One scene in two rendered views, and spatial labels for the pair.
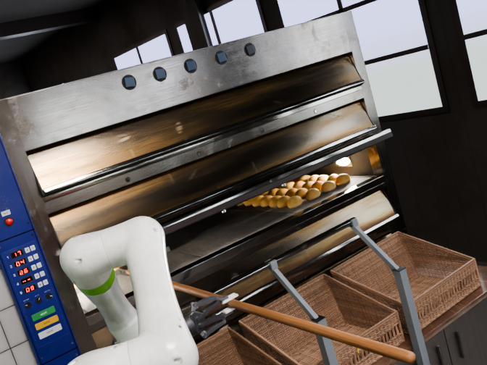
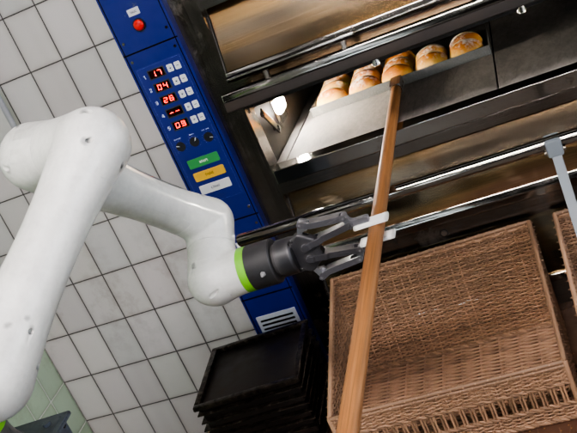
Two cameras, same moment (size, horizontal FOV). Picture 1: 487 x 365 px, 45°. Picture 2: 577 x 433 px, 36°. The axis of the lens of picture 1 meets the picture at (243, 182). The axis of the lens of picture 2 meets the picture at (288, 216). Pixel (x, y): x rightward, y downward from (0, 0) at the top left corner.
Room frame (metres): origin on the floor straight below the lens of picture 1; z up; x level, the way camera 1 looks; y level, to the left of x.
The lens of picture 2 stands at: (0.81, -0.97, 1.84)
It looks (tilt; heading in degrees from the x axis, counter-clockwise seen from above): 19 degrees down; 50
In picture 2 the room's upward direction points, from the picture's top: 24 degrees counter-clockwise
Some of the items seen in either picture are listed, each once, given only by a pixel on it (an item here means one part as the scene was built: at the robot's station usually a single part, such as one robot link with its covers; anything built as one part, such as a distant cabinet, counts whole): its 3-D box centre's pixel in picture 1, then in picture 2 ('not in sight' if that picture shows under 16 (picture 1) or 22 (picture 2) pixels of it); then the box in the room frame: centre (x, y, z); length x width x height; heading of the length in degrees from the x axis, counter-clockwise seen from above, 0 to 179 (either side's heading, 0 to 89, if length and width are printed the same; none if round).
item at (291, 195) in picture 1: (291, 189); not in sight; (3.43, -0.26, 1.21); 0.61 x 0.48 x 0.06; 31
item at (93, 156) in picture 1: (221, 111); not in sight; (2.75, 0.01, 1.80); 1.79 x 0.11 x 0.19; 121
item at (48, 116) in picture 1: (206, 72); not in sight; (2.78, 0.02, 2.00); 1.80 x 0.08 x 0.21; 121
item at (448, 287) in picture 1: (404, 277); not in sight; (2.84, -0.65, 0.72); 0.56 x 0.49 x 0.28; 123
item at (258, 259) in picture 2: not in sight; (266, 262); (1.83, 0.36, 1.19); 0.12 x 0.06 x 0.09; 32
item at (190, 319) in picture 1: (192, 324); (300, 253); (1.86, 0.30, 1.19); 0.09 x 0.07 x 0.08; 122
